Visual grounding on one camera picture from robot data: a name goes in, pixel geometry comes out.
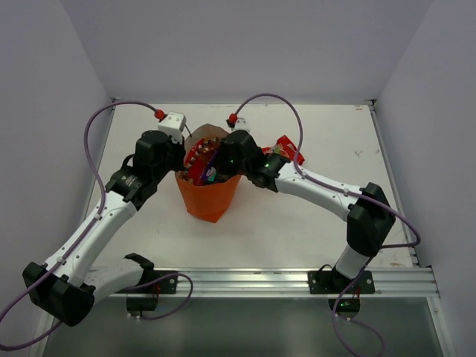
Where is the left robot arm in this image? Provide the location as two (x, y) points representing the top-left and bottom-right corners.
(22, 130), (185, 327)

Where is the aluminium rail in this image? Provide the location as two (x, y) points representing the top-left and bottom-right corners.
(89, 267), (440, 298)

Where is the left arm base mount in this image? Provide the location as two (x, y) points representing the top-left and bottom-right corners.
(126, 276), (177, 316)

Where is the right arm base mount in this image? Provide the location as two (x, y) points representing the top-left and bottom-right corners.
(307, 264), (376, 318)

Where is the red gummy snack bag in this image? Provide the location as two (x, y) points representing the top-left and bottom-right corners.
(262, 135), (297, 161)

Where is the purple snack bag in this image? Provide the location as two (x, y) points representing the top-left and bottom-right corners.
(201, 151), (218, 184)

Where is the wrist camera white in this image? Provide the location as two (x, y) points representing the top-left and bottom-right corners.
(154, 109), (187, 144)
(226, 113), (251, 133)

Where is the red mixed candy bag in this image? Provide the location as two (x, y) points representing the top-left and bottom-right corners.
(184, 137), (219, 185)

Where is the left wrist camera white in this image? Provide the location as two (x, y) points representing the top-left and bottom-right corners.
(154, 109), (187, 144)

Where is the orange paper bag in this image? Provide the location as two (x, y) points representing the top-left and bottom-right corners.
(175, 123), (241, 223)

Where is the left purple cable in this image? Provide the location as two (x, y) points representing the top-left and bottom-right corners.
(0, 99), (164, 353)

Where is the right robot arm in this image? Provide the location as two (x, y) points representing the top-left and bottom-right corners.
(215, 130), (396, 292)

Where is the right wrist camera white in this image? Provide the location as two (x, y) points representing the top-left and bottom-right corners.
(226, 113), (251, 133)

